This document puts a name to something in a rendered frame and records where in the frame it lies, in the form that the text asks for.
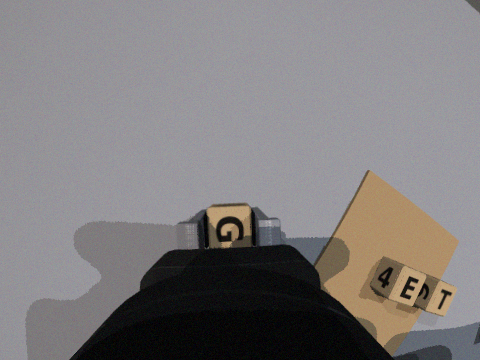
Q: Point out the tan flat mat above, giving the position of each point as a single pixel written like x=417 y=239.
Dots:
x=378 y=222

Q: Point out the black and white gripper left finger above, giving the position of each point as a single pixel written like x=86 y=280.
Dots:
x=194 y=233

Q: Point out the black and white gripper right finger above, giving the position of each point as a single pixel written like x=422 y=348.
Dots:
x=265 y=231

